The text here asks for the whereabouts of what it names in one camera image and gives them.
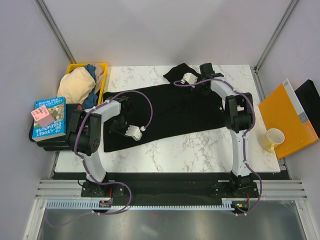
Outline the yellow mug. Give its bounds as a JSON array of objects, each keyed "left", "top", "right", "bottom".
[{"left": 260, "top": 128, "right": 285, "bottom": 153}]

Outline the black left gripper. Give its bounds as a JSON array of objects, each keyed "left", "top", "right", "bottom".
[{"left": 109, "top": 114, "right": 133, "bottom": 138}]

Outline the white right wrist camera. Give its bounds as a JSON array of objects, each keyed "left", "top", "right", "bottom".
[{"left": 181, "top": 72, "right": 198, "bottom": 85}]

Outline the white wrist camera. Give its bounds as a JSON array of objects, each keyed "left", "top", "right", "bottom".
[
  {"left": 181, "top": 72, "right": 198, "bottom": 85},
  {"left": 124, "top": 125, "right": 146, "bottom": 141}
]

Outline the blue t shirt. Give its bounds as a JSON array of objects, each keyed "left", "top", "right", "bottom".
[{"left": 82, "top": 64, "right": 98, "bottom": 109}]

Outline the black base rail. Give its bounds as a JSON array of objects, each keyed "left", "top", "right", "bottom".
[{"left": 53, "top": 170, "right": 290, "bottom": 205}]

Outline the yellow plastic bin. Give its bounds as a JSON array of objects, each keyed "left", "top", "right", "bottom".
[{"left": 66, "top": 62, "right": 109, "bottom": 106}]

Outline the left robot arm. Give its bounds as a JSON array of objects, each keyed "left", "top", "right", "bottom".
[{"left": 66, "top": 96, "right": 133, "bottom": 197}]

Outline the pink cube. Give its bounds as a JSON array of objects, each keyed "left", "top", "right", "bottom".
[{"left": 31, "top": 105, "right": 55, "bottom": 128}]

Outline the black t shirt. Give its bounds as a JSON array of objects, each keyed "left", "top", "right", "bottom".
[{"left": 103, "top": 63, "right": 225, "bottom": 153}]

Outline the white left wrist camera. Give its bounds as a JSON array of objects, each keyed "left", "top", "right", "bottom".
[{"left": 124, "top": 125, "right": 146, "bottom": 141}]

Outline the black box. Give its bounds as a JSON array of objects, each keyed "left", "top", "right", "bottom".
[{"left": 294, "top": 79, "right": 320, "bottom": 138}]

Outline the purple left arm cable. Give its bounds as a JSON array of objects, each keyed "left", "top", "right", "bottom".
[{"left": 44, "top": 90, "right": 153, "bottom": 228}]

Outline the white slotted cable duct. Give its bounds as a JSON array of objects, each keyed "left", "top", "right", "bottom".
[{"left": 45, "top": 198, "right": 248, "bottom": 211}]

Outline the orange folder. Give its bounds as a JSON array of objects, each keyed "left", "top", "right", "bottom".
[{"left": 258, "top": 79, "right": 319, "bottom": 159}]

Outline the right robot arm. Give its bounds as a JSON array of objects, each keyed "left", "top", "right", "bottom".
[{"left": 197, "top": 63, "right": 256, "bottom": 197}]

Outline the blue paperback book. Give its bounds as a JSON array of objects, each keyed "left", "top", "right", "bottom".
[{"left": 31, "top": 96, "right": 67, "bottom": 142}]

